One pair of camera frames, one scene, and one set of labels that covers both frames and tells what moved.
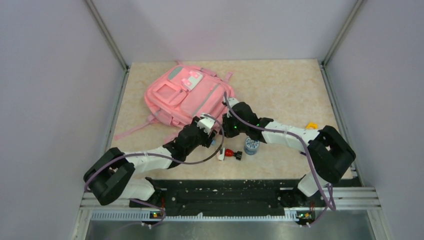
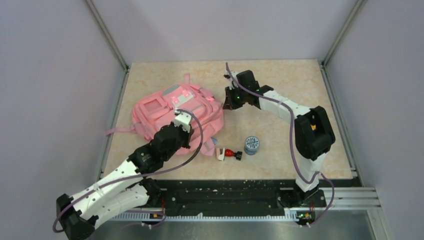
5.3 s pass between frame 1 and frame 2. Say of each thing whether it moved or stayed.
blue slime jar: stayed
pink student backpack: moved
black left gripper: moved
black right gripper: moved
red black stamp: stayed
